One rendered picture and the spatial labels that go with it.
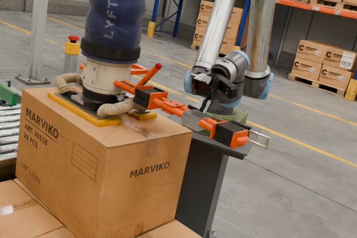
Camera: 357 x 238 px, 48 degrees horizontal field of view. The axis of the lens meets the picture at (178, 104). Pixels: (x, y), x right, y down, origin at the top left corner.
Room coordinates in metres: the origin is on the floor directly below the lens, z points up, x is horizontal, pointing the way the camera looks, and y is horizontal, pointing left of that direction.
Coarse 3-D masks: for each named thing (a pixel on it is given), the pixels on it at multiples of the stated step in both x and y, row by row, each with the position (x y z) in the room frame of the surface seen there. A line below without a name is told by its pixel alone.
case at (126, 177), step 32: (32, 96) 1.50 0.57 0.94; (32, 128) 1.48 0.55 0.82; (64, 128) 1.33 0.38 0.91; (96, 128) 1.29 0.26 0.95; (128, 128) 1.35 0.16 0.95; (160, 128) 1.42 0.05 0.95; (32, 160) 1.47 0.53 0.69; (64, 160) 1.32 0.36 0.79; (96, 160) 1.19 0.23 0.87; (128, 160) 1.23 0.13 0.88; (160, 160) 1.35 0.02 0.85; (32, 192) 1.45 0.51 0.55; (64, 192) 1.30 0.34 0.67; (96, 192) 1.18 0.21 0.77; (128, 192) 1.25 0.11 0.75; (160, 192) 1.37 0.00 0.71; (64, 224) 1.28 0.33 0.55; (96, 224) 1.16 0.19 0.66; (128, 224) 1.27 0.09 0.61; (160, 224) 1.40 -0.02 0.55
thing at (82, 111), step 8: (48, 96) 1.51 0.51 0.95; (56, 96) 1.49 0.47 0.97; (64, 96) 1.49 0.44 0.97; (64, 104) 1.44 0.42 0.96; (72, 104) 1.43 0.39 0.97; (80, 104) 1.44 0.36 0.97; (96, 104) 1.40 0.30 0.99; (80, 112) 1.38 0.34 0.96; (88, 112) 1.37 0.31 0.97; (96, 112) 1.39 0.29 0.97; (88, 120) 1.34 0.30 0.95; (96, 120) 1.32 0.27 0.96; (104, 120) 1.34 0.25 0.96; (112, 120) 1.35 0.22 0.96; (120, 120) 1.38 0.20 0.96
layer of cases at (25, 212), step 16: (0, 192) 1.42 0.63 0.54; (16, 192) 1.44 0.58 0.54; (0, 208) 1.31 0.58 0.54; (16, 208) 1.33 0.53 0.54; (32, 208) 1.35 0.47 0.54; (0, 224) 1.22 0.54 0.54; (16, 224) 1.24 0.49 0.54; (32, 224) 1.26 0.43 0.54; (48, 224) 1.28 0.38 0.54; (176, 224) 1.44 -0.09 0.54
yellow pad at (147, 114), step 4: (136, 112) 1.49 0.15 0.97; (140, 112) 1.49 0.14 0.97; (144, 112) 1.51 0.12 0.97; (148, 112) 1.52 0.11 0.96; (152, 112) 1.53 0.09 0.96; (132, 116) 1.48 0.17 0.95; (136, 116) 1.46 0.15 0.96; (140, 116) 1.46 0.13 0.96; (144, 116) 1.48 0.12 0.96; (148, 116) 1.49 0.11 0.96; (152, 116) 1.51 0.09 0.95; (156, 116) 1.53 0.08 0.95; (140, 120) 1.46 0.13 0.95
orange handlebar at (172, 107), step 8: (80, 64) 1.60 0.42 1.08; (136, 64) 1.80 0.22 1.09; (136, 72) 1.69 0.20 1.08; (144, 72) 1.73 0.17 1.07; (128, 88) 1.40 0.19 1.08; (160, 104) 1.29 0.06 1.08; (168, 104) 1.27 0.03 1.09; (176, 104) 1.28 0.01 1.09; (168, 112) 1.27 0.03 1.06; (176, 112) 1.25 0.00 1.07; (208, 120) 1.22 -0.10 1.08; (208, 128) 1.16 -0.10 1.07
